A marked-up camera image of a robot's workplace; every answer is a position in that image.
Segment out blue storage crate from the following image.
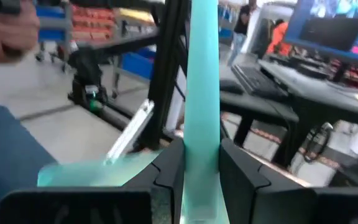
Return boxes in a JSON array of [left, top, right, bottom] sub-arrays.
[[35, 4, 73, 43], [120, 45, 155, 81]]

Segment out person's hand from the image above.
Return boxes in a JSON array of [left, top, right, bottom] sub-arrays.
[[0, 0, 40, 65]]

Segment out black computer mouse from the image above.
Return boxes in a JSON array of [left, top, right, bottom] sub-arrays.
[[221, 79, 245, 95]]

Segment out silver aluminium extrusion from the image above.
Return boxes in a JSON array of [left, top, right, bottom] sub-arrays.
[[104, 99, 155, 164]]

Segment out teal translucent plastic bin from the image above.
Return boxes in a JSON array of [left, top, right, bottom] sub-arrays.
[[37, 151, 167, 188]]

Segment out black keyboard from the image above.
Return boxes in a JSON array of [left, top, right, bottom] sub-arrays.
[[231, 63, 288, 100]]

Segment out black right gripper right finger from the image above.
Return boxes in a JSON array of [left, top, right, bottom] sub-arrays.
[[219, 138, 358, 224]]

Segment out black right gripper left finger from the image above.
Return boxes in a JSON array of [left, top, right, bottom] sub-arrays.
[[0, 139, 186, 224]]

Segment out person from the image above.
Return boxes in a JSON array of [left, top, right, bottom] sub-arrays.
[[227, 0, 257, 66], [0, 0, 58, 215], [265, 18, 291, 57]]

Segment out black desk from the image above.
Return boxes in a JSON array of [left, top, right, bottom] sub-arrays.
[[219, 57, 358, 170]]

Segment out computer monitor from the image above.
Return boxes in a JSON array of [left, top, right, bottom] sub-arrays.
[[283, 0, 358, 65]]

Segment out teal handled spoon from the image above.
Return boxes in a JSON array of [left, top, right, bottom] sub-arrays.
[[180, 0, 230, 224]]

